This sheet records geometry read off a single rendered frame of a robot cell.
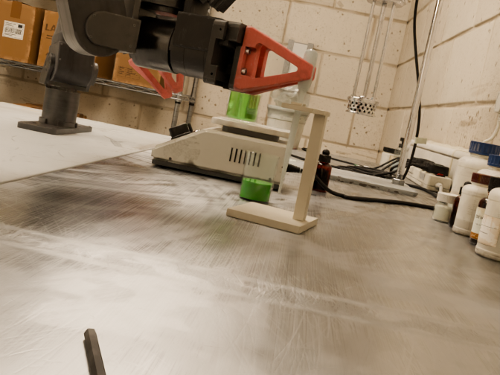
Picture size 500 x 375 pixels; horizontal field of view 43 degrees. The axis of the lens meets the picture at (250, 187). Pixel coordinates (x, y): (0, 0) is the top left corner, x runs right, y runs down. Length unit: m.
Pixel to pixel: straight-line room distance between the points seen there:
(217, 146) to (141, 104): 2.60
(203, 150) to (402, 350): 0.62
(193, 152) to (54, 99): 0.36
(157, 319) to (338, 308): 0.14
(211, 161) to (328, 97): 2.50
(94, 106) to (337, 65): 1.32
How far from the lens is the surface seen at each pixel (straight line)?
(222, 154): 0.94
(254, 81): 0.67
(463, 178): 1.06
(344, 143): 3.42
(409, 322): 0.44
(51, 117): 1.22
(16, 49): 3.33
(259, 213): 0.67
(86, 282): 0.38
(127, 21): 0.70
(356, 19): 3.45
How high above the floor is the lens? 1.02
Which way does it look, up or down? 7 degrees down
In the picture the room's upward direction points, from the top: 11 degrees clockwise
